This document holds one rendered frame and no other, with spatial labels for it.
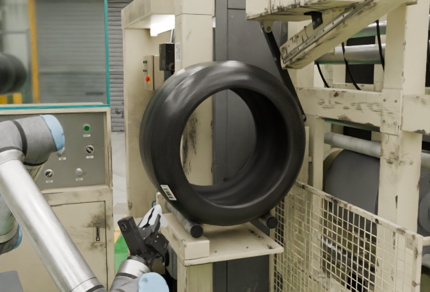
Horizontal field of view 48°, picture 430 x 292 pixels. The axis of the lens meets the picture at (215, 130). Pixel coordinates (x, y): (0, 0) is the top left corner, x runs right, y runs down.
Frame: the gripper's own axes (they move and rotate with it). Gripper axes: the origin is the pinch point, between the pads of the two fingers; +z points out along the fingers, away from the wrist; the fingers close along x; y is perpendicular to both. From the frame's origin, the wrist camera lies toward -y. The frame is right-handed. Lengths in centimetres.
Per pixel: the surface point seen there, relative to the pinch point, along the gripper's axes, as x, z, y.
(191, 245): -1.8, 0.5, 21.4
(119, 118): -669, 645, 302
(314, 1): 58, 51, -18
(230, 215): 9.9, 12.0, 23.2
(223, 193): -5.8, 33.2, 32.7
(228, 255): 4.0, 3.8, 33.8
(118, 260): -181, 84, 122
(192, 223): -1.0, 6.6, 17.7
